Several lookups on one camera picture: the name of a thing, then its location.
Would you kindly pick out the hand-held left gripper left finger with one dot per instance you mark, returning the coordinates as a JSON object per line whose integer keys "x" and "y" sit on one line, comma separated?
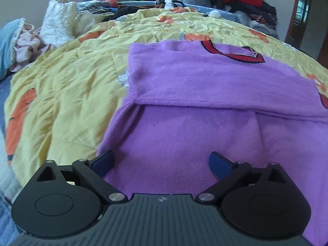
{"x": 104, "y": 162}

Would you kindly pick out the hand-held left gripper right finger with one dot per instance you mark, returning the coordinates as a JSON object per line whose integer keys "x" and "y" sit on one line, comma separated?
{"x": 219, "y": 165}

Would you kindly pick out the purple small shirt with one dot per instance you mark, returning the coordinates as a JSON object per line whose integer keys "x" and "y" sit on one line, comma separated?
{"x": 192, "y": 94}

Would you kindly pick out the yellow orange-print blanket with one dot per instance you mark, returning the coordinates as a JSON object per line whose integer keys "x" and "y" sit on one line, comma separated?
{"x": 64, "y": 94}

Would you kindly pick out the blue quilted mattress pad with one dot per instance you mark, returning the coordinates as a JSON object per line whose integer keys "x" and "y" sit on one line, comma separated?
{"x": 6, "y": 210}

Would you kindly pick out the pink crumpled cloth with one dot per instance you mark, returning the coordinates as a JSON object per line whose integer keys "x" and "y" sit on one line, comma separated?
{"x": 24, "y": 46}

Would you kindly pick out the clear plastic bag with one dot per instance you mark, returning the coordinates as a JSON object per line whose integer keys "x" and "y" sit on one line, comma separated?
{"x": 242, "y": 18}

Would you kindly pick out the white quilted cloth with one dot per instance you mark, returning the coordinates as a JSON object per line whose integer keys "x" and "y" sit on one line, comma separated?
{"x": 57, "y": 20}

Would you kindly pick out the white plush ball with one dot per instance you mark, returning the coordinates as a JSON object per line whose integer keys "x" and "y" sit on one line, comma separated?
{"x": 215, "y": 14}

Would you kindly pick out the blue pillow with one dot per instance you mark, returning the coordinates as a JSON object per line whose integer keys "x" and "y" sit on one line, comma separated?
{"x": 6, "y": 46}

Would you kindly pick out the zebra striped cloth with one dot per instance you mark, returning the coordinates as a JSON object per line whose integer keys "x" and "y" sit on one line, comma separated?
{"x": 93, "y": 7}

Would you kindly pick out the white crumpled paper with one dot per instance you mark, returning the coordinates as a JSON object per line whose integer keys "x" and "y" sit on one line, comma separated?
{"x": 169, "y": 1}

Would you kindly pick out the brown wooden door frame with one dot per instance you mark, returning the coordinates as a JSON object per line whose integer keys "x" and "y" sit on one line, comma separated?
{"x": 292, "y": 23}

